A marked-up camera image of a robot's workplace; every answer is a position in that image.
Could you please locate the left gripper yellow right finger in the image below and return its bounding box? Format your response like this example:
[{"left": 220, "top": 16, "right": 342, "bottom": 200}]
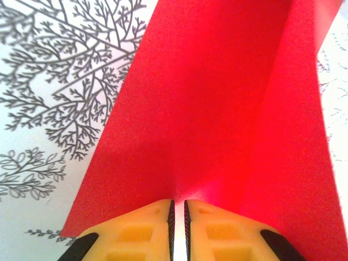
[{"left": 184, "top": 200, "right": 308, "bottom": 261}]

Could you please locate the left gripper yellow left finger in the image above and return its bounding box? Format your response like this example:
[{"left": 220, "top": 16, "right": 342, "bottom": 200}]
[{"left": 58, "top": 199, "right": 176, "bottom": 261}]

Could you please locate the red square paper sheet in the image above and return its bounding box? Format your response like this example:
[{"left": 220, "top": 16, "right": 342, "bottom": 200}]
[{"left": 60, "top": 0, "right": 348, "bottom": 261}]

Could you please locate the floral patterned table mat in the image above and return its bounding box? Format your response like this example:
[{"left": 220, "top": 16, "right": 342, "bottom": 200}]
[{"left": 0, "top": 0, "right": 348, "bottom": 261}]

